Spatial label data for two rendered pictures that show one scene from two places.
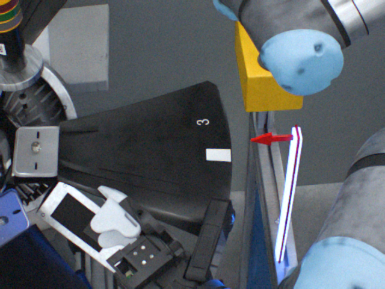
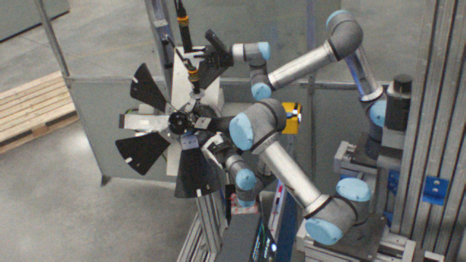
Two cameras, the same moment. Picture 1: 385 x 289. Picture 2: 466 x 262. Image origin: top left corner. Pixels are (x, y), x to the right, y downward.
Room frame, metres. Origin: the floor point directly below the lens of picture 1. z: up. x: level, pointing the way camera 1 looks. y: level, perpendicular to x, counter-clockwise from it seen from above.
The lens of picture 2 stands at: (-0.87, -0.55, 2.35)
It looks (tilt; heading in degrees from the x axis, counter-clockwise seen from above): 36 degrees down; 23
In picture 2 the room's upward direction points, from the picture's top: 9 degrees counter-clockwise
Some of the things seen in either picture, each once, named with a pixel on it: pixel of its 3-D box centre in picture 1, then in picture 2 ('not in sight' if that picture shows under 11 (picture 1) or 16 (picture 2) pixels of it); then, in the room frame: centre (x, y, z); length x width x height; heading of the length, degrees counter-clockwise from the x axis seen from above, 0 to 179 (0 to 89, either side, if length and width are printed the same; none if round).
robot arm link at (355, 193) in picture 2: not in sight; (352, 199); (0.24, -0.50, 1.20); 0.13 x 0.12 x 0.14; 152
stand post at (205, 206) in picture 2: not in sight; (206, 210); (0.73, 0.35, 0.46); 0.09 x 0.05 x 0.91; 93
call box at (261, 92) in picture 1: (268, 62); (290, 118); (0.95, -0.13, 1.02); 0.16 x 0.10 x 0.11; 3
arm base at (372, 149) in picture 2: not in sight; (381, 141); (0.74, -0.59, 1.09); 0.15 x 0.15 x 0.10
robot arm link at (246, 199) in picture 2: not in sight; (248, 191); (0.34, -0.08, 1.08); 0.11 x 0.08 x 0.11; 152
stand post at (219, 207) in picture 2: not in sight; (213, 169); (0.96, 0.36, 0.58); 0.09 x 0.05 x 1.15; 93
